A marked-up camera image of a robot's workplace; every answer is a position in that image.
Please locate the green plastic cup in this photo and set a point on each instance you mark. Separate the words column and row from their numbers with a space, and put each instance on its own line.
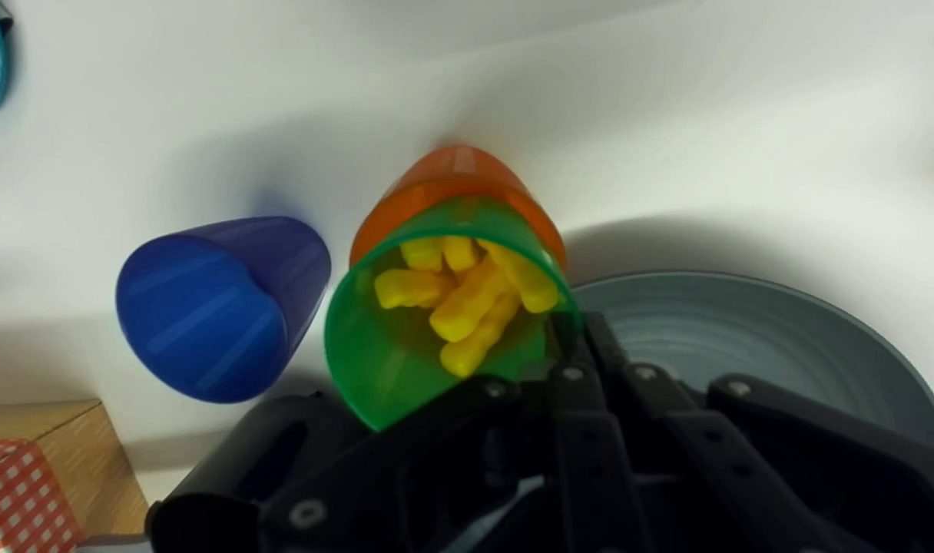
column 385, row 348

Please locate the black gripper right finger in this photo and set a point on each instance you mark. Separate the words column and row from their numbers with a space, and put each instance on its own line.
column 608, row 348

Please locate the red white checkered packet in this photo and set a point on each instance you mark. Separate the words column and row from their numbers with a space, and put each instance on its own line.
column 23, row 501

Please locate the yellow toy fries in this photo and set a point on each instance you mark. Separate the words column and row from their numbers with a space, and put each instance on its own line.
column 469, row 304

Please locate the orange plastic cup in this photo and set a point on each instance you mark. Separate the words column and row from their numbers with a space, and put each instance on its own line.
column 446, row 180

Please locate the grey round plate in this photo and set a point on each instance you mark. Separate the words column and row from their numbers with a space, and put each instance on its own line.
column 755, row 326

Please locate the tan toy box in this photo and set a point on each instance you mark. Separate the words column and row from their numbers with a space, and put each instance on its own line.
column 100, row 463

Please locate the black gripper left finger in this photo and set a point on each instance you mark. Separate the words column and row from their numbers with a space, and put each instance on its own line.
column 565, row 354

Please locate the blue plastic cup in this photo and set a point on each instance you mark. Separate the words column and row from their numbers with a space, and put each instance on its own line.
column 211, row 310

